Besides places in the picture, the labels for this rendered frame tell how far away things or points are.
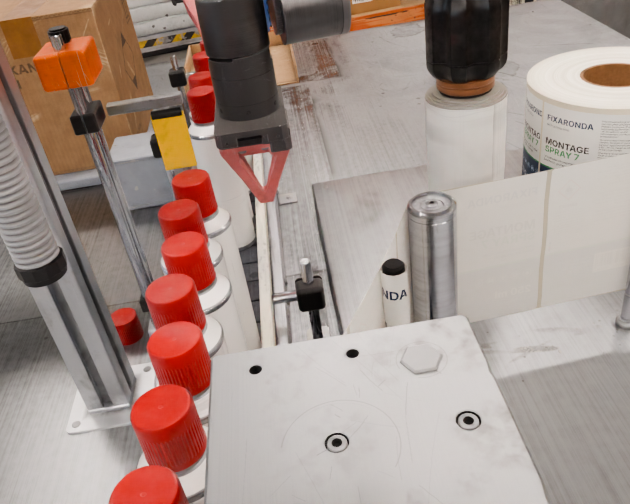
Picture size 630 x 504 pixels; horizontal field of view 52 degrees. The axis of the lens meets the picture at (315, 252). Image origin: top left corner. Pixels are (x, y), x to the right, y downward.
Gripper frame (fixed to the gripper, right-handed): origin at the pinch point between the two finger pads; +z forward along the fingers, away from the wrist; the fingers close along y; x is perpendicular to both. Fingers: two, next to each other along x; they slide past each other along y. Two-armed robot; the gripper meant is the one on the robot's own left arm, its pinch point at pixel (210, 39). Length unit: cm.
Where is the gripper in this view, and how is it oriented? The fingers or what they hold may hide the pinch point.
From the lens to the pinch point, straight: 101.6
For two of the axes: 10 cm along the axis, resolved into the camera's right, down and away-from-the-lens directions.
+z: 1.7, 9.8, -1.2
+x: 0.0, 1.2, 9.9
